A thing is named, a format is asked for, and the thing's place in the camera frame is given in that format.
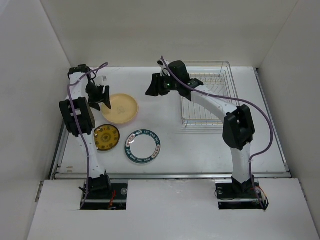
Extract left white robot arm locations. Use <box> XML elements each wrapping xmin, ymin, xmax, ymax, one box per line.
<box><xmin>59</xmin><ymin>62</ymin><xmax>112</xmax><ymax>200</ymax></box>

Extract blue rimmed grey plate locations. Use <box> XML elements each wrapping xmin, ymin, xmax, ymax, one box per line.
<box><xmin>124</xmin><ymin>129</ymin><xmax>162</xmax><ymax>165</ymax></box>

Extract purple cable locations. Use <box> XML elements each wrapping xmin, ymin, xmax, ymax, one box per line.
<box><xmin>67</xmin><ymin>62</ymin><xmax>109</xmax><ymax>209</ymax></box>
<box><xmin>160</xmin><ymin>55</ymin><xmax>275</xmax><ymax>210</ymax></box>

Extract pink plastic plate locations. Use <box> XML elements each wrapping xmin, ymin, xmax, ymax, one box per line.
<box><xmin>108</xmin><ymin>112</ymin><xmax>138</xmax><ymax>125</ymax></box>

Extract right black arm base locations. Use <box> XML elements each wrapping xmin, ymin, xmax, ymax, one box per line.
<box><xmin>214</xmin><ymin>182</ymin><xmax>270</xmax><ymax>211</ymax></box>

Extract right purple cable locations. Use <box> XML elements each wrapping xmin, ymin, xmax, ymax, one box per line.
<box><xmin>160</xmin><ymin>55</ymin><xmax>275</xmax><ymax>210</ymax></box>

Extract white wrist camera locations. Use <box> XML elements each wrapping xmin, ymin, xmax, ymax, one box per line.
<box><xmin>95</xmin><ymin>76</ymin><xmax>108</xmax><ymax>86</ymax></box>
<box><xmin>157</xmin><ymin>59</ymin><xmax>170</xmax><ymax>76</ymax></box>

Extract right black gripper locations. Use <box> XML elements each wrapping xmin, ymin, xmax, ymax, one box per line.
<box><xmin>145</xmin><ymin>72</ymin><xmax>180</xmax><ymax>97</ymax></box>

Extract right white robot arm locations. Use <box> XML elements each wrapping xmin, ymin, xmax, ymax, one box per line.
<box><xmin>145</xmin><ymin>59</ymin><xmax>255</xmax><ymax>197</ymax></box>

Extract front aluminium rail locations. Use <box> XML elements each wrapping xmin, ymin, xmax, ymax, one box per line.
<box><xmin>50</xmin><ymin>171</ymin><xmax>292</xmax><ymax>180</ymax></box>

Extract tan yellow plate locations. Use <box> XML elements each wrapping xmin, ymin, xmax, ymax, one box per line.
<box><xmin>100</xmin><ymin>93</ymin><xmax>139</xmax><ymax>125</ymax></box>

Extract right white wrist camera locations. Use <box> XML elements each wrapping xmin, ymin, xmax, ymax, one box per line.
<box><xmin>157</xmin><ymin>59</ymin><xmax>170</xmax><ymax>76</ymax></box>

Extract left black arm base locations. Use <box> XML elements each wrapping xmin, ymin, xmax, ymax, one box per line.
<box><xmin>79</xmin><ymin>179</ymin><xmax>129</xmax><ymax>211</ymax></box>

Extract metal wire dish rack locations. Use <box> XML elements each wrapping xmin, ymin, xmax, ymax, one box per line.
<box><xmin>180</xmin><ymin>61</ymin><xmax>240</xmax><ymax>130</ymax></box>

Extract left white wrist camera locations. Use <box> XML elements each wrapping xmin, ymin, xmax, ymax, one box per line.
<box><xmin>95</xmin><ymin>76</ymin><xmax>108</xmax><ymax>86</ymax></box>

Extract brown gold plate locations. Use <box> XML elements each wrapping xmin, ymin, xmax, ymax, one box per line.
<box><xmin>93</xmin><ymin>124</ymin><xmax>120</xmax><ymax>152</ymax></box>

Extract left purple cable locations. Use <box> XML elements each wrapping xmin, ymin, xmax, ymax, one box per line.
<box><xmin>67</xmin><ymin>62</ymin><xmax>109</xmax><ymax>209</ymax></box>

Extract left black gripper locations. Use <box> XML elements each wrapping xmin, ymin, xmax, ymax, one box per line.
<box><xmin>85</xmin><ymin>81</ymin><xmax>111</xmax><ymax>111</ymax></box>

